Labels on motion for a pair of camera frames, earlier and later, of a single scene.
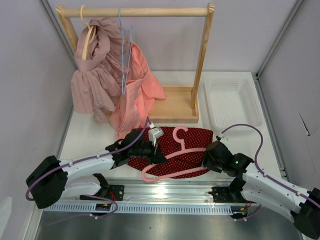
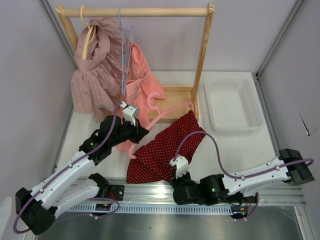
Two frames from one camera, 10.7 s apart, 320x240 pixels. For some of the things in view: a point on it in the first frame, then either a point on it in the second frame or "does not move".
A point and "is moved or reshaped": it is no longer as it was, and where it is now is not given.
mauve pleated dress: x=99 y=68 does not move
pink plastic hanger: x=183 y=151 -> x=160 y=113
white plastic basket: x=232 y=101 does not move
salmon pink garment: x=140 y=88 does not move
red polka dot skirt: x=184 y=148 is moved or reshaped
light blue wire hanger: x=130 y=30 does not move
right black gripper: x=206 y=162 -> x=175 y=182
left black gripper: x=155 y=154 -> x=138 y=132
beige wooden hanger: x=90 y=27 does not move
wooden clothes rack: x=181 y=104 does not move
